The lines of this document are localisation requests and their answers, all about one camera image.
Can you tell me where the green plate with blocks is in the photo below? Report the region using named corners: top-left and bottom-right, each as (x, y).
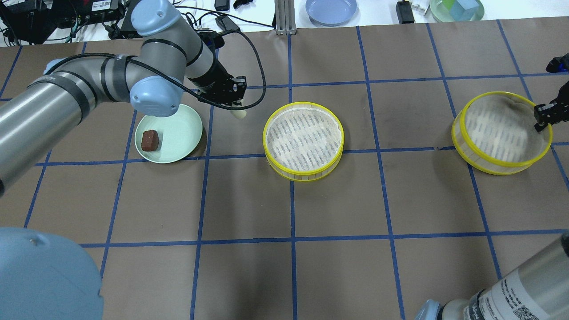
top-left (429, 0), bottom-right (485, 22)

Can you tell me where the white steamed bun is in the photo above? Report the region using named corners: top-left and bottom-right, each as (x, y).
top-left (231, 107), bottom-right (247, 119)

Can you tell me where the black power adapter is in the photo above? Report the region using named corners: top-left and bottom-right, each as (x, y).
top-left (396, 0), bottom-right (415, 24)

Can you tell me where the brown bun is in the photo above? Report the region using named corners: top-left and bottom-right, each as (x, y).
top-left (140, 129), bottom-right (159, 152)

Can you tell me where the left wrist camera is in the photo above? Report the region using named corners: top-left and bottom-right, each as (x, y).
top-left (196, 29), bottom-right (225, 53)

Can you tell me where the pale green plate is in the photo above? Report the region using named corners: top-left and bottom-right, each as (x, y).
top-left (134, 104), bottom-right (203, 164)

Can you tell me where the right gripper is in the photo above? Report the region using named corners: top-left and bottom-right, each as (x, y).
top-left (533, 82), bottom-right (569, 133)

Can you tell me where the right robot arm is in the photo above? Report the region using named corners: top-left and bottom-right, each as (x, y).
top-left (415, 84), bottom-right (569, 320)

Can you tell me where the blue plate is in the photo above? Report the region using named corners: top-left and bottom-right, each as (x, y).
top-left (305, 0), bottom-right (358, 26)

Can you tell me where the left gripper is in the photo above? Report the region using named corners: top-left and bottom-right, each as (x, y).
top-left (198, 76), bottom-right (247, 109)

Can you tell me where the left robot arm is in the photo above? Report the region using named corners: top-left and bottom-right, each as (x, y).
top-left (1, 0), bottom-right (243, 320)

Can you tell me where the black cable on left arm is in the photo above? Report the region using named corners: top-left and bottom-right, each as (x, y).
top-left (53, 27), bottom-right (267, 112)

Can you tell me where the aluminium frame post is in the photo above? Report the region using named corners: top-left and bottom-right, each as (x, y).
top-left (274, 0), bottom-right (297, 35)

